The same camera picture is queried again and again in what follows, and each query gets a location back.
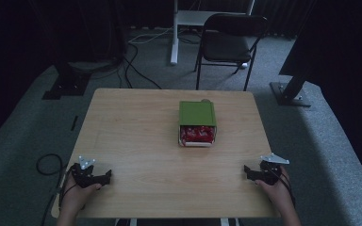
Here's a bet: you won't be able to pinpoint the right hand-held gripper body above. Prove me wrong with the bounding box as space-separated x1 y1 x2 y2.
254 153 290 186

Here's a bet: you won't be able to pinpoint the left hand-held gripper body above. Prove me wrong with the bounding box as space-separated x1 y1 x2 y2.
70 154 107 189

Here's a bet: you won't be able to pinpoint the pile of red snack packets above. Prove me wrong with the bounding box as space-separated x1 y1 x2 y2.
179 125 216 144

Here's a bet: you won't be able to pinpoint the person's right hand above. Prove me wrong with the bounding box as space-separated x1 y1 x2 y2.
255 165 293 206

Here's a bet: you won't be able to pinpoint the person's left hand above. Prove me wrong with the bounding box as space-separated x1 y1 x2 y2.
61 172 103 215

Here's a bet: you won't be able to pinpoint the small black strip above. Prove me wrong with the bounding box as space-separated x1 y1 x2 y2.
70 115 80 132

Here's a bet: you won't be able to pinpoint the green drawer case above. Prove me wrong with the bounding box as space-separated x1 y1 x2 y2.
178 100 218 128

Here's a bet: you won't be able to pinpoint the black slanted stand with bolted base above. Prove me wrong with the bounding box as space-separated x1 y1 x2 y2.
269 46 315 108

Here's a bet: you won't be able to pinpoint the black stand with flat base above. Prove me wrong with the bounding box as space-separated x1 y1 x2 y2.
41 0 126 101

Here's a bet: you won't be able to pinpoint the black folding chair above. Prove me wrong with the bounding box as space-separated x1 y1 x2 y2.
193 12 269 92

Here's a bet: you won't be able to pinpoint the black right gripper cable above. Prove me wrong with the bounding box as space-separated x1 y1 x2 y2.
271 168 297 208

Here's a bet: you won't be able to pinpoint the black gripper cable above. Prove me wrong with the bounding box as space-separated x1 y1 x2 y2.
271 168 297 208
58 165 77 209

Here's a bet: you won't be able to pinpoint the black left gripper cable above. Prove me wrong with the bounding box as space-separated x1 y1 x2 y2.
58 165 77 209

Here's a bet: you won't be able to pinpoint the black floor cable loop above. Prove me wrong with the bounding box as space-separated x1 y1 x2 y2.
36 153 64 226

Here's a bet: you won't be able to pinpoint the black floor cables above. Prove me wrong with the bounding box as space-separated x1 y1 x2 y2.
116 41 163 90

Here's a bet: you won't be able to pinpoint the white floor cable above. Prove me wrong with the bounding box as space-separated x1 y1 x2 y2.
127 26 174 45

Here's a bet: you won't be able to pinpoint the white desk frame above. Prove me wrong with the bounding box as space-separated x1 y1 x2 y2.
170 0 255 66

